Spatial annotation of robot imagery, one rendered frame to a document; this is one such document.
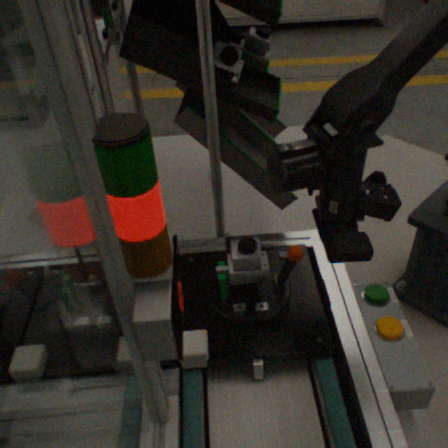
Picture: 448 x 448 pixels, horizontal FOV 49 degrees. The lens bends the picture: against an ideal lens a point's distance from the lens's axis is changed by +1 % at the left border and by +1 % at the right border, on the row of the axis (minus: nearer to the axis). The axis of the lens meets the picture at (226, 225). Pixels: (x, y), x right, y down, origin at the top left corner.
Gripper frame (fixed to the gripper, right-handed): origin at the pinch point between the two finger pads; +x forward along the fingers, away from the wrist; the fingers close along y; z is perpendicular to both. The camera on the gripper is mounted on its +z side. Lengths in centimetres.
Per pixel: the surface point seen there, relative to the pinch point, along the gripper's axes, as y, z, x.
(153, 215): -21.2, -23.2, -24.4
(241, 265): -2.5, -14.5, 2.0
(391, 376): -16.5, 6.3, 12.8
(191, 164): 58, -25, 23
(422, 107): 236, 121, 108
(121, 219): -21.7, -25.9, -24.6
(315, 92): 269, 56, 109
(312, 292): -0.4, -2.4, 11.9
